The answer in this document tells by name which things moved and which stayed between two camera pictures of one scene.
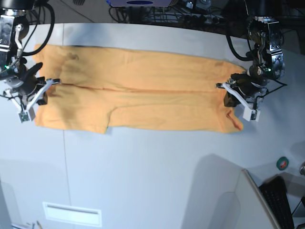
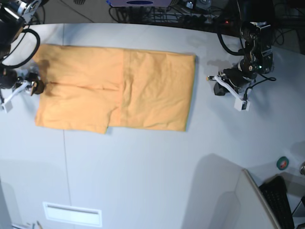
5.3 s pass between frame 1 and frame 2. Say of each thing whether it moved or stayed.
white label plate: stayed
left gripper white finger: moved
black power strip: stayed
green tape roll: stayed
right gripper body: moved
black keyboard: stayed
